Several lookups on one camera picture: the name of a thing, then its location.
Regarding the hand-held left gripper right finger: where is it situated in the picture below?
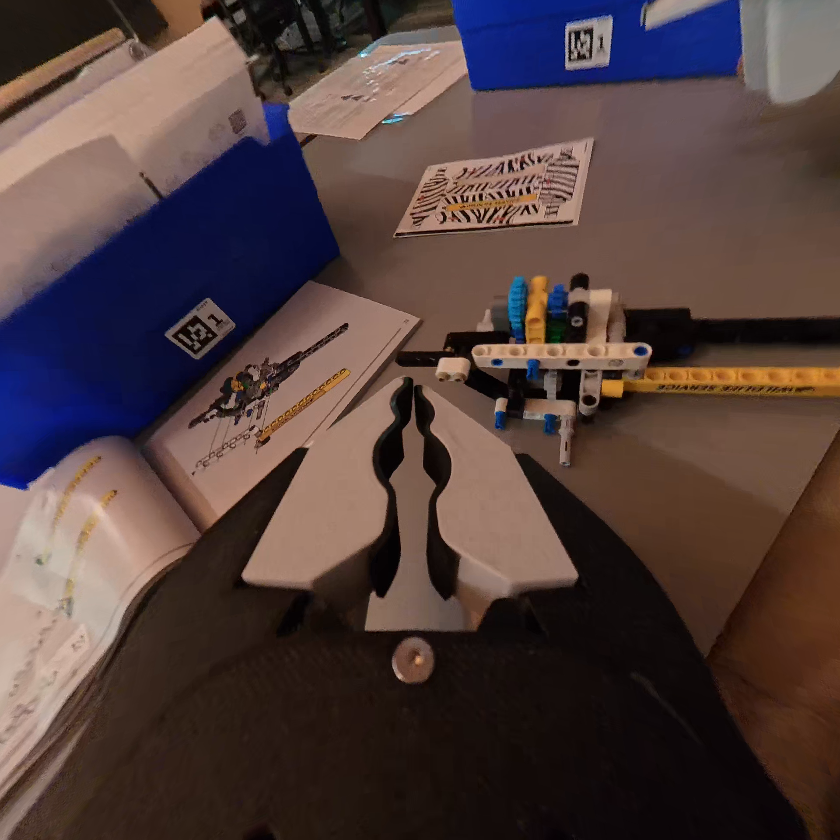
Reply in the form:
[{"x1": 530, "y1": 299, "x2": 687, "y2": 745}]
[{"x1": 413, "y1": 385, "x2": 580, "y2": 626}]

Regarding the open lego instruction booklet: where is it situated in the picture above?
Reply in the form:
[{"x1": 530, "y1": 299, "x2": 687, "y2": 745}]
[{"x1": 0, "y1": 281, "x2": 421, "y2": 815}]

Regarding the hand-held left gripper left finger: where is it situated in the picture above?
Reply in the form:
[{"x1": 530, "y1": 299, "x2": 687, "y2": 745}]
[{"x1": 241, "y1": 376, "x2": 416, "y2": 599}]

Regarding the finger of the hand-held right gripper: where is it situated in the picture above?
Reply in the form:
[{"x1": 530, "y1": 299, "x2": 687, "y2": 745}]
[
  {"x1": 642, "y1": 0, "x2": 744, "y2": 32},
  {"x1": 740, "y1": 0, "x2": 840, "y2": 107}
]

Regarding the white printed paper sheet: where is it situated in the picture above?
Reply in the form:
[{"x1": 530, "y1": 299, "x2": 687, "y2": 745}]
[{"x1": 287, "y1": 41, "x2": 469, "y2": 140}]

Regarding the zebra striped sticker sheet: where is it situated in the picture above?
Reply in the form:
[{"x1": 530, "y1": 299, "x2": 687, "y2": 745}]
[{"x1": 392, "y1": 136, "x2": 595, "y2": 238}]

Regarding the multicoloured lego assembly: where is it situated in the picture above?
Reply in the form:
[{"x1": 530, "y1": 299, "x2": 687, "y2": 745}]
[{"x1": 395, "y1": 272, "x2": 840, "y2": 468}]

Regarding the small white paper bag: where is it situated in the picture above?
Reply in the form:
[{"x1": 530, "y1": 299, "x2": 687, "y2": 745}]
[{"x1": 0, "y1": 134, "x2": 164, "y2": 319}]

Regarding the blue bin with paper bags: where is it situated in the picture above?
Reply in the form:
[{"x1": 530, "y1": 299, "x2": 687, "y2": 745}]
[{"x1": 0, "y1": 101, "x2": 341, "y2": 490}]

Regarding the black office chair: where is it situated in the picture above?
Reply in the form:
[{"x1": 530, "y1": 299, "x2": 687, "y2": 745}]
[{"x1": 210, "y1": 0, "x2": 395, "y2": 99}]

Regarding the blue plastic bin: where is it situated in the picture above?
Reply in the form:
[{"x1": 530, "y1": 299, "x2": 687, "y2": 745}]
[{"x1": 451, "y1": 0, "x2": 746, "y2": 91}]

